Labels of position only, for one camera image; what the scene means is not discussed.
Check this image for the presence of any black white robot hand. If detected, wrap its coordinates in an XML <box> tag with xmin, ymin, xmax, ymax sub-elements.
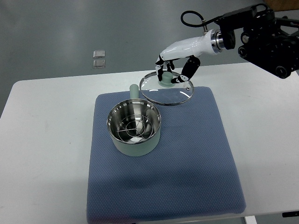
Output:
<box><xmin>155</xmin><ymin>29</ymin><xmax>225</xmax><ymax>84</ymax></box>

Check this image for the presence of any glass pot lid green knob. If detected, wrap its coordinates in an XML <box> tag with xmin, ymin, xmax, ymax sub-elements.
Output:
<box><xmin>139</xmin><ymin>71</ymin><xmax>194</xmax><ymax>106</ymax></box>

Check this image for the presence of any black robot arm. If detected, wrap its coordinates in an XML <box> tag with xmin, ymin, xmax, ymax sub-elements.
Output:
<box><xmin>215</xmin><ymin>5</ymin><xmax>299</xmax><ymax>79</ymax></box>

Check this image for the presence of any green steel pot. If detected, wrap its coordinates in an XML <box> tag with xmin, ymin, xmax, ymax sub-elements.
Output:
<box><xmin>107</xmin><ymin>84</ymin><xmax>162</xmax><ymax>156</ymax></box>

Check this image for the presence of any upper metal floor plate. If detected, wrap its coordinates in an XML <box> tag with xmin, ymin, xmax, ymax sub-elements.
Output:
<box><xmin>93</xmin><ymin>50</ymin><xmax>105</xmax><ymax>58</ymax></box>

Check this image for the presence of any metal floor plate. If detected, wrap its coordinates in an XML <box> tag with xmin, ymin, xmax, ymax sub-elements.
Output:
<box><xmin>93</xmin><ymin>50</ymin><xmax>105</xmax><ymax>58</ymax></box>
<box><xmin>93</xmin><ymin>59</ymin><xmax>106</xmax><ymax>69</ymax></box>

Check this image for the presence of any lower metal floor plate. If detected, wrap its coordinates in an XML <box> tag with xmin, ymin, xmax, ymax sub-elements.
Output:
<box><xmin>93</xmin><ymin>59</ymin><xmax>106</xmax><ymax>69</ymax></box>

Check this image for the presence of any blue quilted mat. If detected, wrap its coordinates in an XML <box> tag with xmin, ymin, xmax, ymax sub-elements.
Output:
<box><xmin>87</xmin><ymin>87</ymin><xmax>246</xmax><ymax>224</ymax></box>

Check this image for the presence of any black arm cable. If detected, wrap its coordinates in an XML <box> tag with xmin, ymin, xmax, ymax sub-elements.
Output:
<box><xmin>181</xmin><ymin>10</ymin><xmax>225</xmax><ymax>32</ymax></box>

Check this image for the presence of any wire steaming rack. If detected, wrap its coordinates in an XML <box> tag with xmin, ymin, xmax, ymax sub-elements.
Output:
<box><xmin>116</xmin><ymin>114</ymin><xmax>154</xmax><ymax>142</ymax></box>

